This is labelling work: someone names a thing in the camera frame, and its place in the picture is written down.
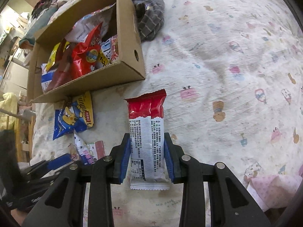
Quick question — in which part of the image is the pink printed cloth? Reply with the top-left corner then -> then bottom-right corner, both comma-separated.
246,174 -> 303,212

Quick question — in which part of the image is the cardboard box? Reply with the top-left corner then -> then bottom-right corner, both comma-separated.
27,0 -> 146,103

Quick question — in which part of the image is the yellow snack packet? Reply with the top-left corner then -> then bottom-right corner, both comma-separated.
46,42 -> 70,72

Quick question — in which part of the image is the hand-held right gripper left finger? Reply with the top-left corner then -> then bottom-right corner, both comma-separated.
21,134 -> 131,227

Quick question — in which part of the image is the printed blanket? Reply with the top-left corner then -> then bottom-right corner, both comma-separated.
31,0 -> 303,227

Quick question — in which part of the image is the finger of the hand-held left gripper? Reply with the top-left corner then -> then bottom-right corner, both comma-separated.
19,174 -> 62,195
22,153 -> 78,178

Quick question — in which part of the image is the pink white snack packet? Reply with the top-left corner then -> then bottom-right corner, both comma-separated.
73,132 -> 106,166

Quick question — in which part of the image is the yellow plush cloth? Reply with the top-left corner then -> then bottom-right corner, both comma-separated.
0,92 -> 19,133

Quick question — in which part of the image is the white cabinet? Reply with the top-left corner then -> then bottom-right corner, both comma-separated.
0,52 -> 29,96

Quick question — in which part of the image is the blue bear snack packet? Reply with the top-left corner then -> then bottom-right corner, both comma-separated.
52,91 -> 95,141

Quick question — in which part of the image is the green cloth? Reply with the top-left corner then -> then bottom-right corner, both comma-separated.
19,12 -> 54,49

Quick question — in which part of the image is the silver white snack packet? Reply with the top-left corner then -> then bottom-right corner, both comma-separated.
65,3 -> 117,43

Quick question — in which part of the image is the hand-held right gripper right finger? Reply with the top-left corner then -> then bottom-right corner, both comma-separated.
164,134 -> 271,227

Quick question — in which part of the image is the small red white snack packet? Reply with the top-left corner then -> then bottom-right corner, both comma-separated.
97,35 -> 122,69

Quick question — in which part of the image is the blue white snack packet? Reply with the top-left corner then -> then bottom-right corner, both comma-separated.
41,63 -> 59,93

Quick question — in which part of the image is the red white bar packet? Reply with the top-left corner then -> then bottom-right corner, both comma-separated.
123,89 -> 170,191

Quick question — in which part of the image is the wooden frame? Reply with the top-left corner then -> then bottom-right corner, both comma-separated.
0,107 -> 36,152

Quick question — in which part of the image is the large red snack packet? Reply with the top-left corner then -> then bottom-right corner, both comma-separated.
71,23 -> 105,78

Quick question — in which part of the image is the dark red snack packet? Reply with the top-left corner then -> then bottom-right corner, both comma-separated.
47,50 -> 74,91

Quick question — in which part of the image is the dark plaid cloth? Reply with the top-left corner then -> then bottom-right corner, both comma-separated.
130,0 -> 165,42

